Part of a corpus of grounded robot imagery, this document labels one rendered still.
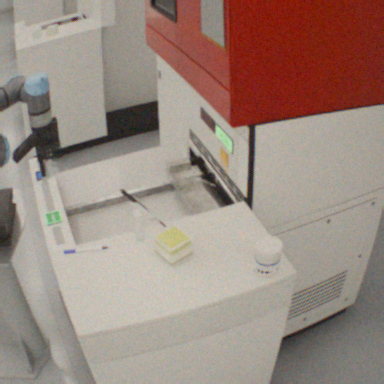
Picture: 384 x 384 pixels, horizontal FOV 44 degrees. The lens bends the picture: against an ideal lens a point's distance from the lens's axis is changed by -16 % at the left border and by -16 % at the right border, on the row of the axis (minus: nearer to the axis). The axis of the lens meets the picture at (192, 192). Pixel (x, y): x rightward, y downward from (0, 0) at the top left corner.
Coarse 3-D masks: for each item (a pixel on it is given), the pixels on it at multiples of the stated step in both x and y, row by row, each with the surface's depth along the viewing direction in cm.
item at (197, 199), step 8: (168, 176) 194; (192, 184) 187; (200, 184) 186; (184, 192) 183; (192, 192) 183; (200, 192) 183; (184, 200) 182; (192, 200) 180; (200, 200) 179; (208, 200) 179; (192, 208) 176; (200, 208) 176; (208, 208) 176; (216, 208) 176
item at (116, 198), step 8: (160, 184) 192; (168, 184) 193; (128, 192) 189; (136, 192) 189; (144, 192) 190; (152, 192) 192; (96, 200) 185; (104, 200) 186; (112, 200) 187; (120, 200) 188; (128, 200) 190; (64, 208) 182; (72, 208) 182; (80, 208) 183; (88, 208) 185; (96, 208) 186
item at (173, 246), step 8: (168, 232) 144; (176, 232) 144; (184, 232) 144; (160, 240) 142; (168, 240) 141; (176, 240) 141; (184, 240) 141; (160, 248) 143; (168, 248) 139; (176, 248) 139; (184, 248) 142; (160, 256) 145; (168, 256) 141; (176, 256) 141; (184, 256) 144; (168, 264) 143; (176, 264) 143
